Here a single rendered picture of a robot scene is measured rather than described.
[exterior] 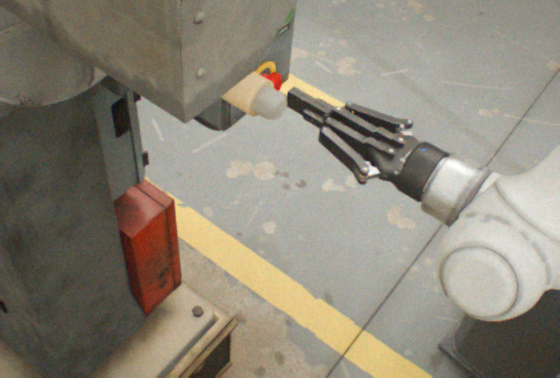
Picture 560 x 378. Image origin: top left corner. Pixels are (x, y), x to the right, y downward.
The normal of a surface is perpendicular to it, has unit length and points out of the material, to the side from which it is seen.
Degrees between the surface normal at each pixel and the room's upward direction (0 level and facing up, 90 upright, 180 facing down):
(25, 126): 90
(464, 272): 67
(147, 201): 0
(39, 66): 95
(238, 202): 0
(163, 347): 8
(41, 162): 90
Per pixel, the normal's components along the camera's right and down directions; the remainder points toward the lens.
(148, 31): -0.61, 0.57
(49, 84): 0.73, 0.61
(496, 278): -0.60, 0.28
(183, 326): 0.18, -0.58
